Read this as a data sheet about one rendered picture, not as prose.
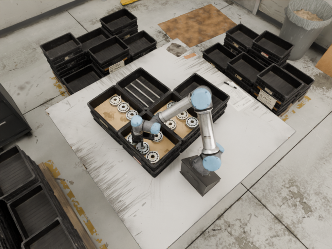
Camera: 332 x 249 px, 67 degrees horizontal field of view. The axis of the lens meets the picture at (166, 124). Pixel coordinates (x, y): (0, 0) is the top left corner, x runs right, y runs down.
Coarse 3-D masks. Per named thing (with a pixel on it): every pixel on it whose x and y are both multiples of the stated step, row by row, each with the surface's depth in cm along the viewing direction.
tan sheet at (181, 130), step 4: (164, 108) 216; (156, 112) 214; (188, 116) 212; (176, 120) 210; (176, 124) 207; (180, 124) 207; (184, 124) 207; (176, 128) 205; (180, 128) 205; (184, 128) 205; (188, 128) 205; (176, 132) 203; (180, 132) 203; (184, 132) 203; (188, 132) 203; (180, 136) 201; (184, 136) 201
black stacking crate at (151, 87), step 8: (136, 72) 228; (144, 72) 228; (128, 80) 227; (144, 80) 234; (152, 80) 226; (128, 88) 228; (144, 88) 228; (152, 88) 228; (160, 88) 225; (144, 96) 223; (152, 96) 223; (160, 96) 224
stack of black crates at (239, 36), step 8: (240, 24) 337; (232, 32) 337; (240, 32) 342; (248, 32) 334; (224, 40) 336; (232, 40) 326; (240, 40) 334; (248, 40) 334; (232, 48) 334; (240, 48) 323; (248, 48) 312
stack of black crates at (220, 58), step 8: (208, 48) 325; (216, 48) 339; (224, 48) 328; (208, 56) 317; (216, 56) 332; (224, 56) 332; (232, 56) 325; (216, 64) 313; (224, 64) 325; (224, 72) 314
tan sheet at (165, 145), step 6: (126, 138) 200; (150, 144) 197; (156, 144) 197; (162, 144) 197; (168, 144) 197; (150, 150) 194; (156, 150) 194; (162, 150) 194; (168, 150) 195; (144, 156) 192; (162, 156) 192
